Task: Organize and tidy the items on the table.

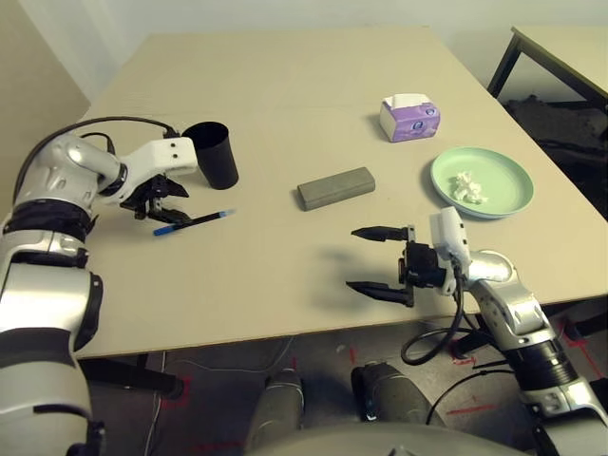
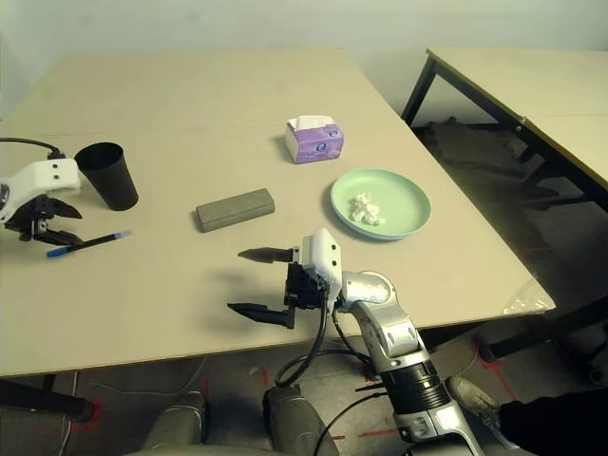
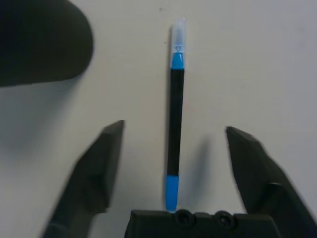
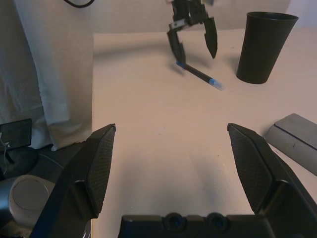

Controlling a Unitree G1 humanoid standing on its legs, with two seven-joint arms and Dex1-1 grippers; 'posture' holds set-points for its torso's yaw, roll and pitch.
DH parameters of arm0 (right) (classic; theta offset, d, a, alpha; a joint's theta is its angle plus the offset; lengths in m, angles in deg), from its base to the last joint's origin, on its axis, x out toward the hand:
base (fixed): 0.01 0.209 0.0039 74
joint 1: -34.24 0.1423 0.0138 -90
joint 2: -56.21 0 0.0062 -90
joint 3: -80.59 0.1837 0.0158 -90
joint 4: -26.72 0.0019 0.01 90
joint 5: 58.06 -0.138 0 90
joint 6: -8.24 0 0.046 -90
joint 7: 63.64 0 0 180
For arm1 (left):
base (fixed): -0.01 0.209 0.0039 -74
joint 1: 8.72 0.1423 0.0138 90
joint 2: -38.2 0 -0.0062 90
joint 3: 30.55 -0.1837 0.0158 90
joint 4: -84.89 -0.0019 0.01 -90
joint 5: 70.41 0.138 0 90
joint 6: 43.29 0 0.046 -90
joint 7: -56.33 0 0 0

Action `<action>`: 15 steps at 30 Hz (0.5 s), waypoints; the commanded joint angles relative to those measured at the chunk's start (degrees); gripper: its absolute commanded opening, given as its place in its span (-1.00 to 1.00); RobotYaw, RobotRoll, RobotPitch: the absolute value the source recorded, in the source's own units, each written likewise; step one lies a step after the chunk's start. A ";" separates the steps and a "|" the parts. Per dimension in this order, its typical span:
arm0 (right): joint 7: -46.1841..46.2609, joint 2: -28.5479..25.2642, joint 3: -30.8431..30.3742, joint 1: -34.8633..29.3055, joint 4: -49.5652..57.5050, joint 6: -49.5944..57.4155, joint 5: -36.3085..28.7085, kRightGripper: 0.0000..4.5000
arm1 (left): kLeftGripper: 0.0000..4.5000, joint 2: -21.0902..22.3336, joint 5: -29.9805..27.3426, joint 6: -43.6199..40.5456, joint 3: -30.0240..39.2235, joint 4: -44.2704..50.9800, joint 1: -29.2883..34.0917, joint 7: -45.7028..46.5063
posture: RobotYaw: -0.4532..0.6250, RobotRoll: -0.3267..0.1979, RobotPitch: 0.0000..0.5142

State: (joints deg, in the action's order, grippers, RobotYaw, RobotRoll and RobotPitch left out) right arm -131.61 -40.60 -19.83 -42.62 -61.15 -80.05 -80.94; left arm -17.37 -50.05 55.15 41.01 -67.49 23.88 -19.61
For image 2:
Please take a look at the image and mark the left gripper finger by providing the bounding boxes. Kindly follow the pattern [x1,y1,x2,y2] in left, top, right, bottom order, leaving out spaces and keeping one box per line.
[46,198,84,220]
[35,228,85,248]

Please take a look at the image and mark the grey glasses case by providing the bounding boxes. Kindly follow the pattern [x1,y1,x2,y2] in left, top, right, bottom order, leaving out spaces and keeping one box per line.
[195,187,276,234]

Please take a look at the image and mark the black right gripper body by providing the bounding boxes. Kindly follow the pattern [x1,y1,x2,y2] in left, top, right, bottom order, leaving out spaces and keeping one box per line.
[283,259,330,332]

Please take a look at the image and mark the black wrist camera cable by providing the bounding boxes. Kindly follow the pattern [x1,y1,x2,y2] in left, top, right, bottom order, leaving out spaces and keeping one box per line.
[274,303,362,387]
[0,137,66,161]

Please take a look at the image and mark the black plastic cup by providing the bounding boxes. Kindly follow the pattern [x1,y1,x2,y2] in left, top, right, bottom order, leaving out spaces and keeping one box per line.
[74,142,140,212]

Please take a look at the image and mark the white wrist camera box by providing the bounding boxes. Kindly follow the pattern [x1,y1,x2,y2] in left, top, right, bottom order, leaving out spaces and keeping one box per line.
[0,158,82,224]
[299,227,343,305]

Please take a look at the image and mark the black left wrist camera cable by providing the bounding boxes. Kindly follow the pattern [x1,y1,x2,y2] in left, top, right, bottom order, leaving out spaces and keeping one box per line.
[0,137,66,161]

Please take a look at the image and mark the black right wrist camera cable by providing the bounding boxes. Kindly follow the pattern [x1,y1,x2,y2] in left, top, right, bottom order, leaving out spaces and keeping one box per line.
[274,303,362,387]

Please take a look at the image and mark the black pen with blue cap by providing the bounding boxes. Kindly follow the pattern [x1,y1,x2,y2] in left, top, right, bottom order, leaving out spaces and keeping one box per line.
[46,229,133,259]

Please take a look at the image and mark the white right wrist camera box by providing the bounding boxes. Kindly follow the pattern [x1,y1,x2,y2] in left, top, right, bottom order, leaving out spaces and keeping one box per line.
[299,227,343,305]

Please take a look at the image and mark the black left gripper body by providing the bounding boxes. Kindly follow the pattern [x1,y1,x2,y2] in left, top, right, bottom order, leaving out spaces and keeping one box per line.
[4,194,53,243]

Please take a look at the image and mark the bystander leg black trousers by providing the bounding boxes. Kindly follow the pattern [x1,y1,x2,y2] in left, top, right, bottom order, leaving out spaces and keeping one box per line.
[501,389,608,456]

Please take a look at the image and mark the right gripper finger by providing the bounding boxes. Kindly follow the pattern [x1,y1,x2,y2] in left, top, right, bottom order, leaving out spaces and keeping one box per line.
[237,245,303,265]
[226,302,295,330]

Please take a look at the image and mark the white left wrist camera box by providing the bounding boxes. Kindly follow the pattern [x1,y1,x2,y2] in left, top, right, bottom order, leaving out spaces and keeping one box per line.
[0,158,82,224]

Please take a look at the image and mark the beige side table black legs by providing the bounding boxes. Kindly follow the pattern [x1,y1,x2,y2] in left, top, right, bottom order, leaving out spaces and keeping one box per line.
[401,46,608,213]

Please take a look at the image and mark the grey robot left leg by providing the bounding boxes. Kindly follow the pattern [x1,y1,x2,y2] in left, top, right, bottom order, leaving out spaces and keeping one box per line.
[142,389,210,452]

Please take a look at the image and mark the clear tape on table corner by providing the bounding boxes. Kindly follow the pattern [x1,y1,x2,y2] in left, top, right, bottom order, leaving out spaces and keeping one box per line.
[503,279,543,315]

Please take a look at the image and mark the white tissue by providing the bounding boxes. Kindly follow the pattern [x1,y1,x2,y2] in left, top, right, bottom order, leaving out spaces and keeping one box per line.
[349,191,387,225]

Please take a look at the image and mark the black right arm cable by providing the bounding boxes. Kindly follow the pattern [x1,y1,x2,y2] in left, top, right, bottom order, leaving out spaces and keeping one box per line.
[322,387,395,438]

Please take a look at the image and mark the white cable on floor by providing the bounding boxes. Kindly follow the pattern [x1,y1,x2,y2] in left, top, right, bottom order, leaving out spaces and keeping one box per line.
[89,355,208,395]

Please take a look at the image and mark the purple tissue pack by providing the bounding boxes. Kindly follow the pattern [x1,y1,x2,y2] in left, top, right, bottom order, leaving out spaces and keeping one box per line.
[285,115,345,165]

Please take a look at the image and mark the green plate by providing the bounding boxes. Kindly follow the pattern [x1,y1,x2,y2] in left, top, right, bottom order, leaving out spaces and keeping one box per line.
[330,167,432,240]

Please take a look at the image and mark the grey robot leg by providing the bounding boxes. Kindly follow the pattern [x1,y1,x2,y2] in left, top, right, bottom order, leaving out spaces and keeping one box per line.
[262,384,341,456]
[142,389,210,452]

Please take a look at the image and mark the grey shoe of bystander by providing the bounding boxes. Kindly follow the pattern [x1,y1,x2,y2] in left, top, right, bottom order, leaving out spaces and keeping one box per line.
[448,376,519,450]

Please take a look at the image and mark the grey robot right leg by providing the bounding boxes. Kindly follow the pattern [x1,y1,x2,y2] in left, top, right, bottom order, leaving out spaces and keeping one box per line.
[262,384,341,456]

